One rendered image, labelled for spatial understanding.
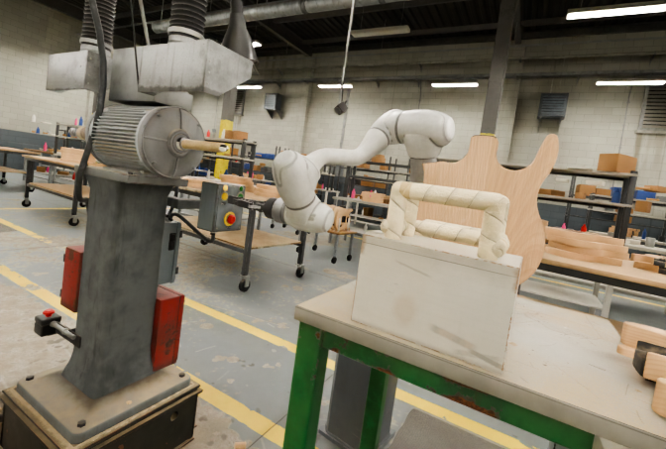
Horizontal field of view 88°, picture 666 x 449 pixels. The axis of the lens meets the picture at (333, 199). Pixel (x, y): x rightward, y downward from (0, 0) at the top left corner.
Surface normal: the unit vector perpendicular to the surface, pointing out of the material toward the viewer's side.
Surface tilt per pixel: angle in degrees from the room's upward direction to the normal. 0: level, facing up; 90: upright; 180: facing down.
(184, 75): 90
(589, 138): 90
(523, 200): 90
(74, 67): 90
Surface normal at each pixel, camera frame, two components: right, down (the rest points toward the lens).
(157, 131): 0.80, 0.10
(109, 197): -0.48, -0.02
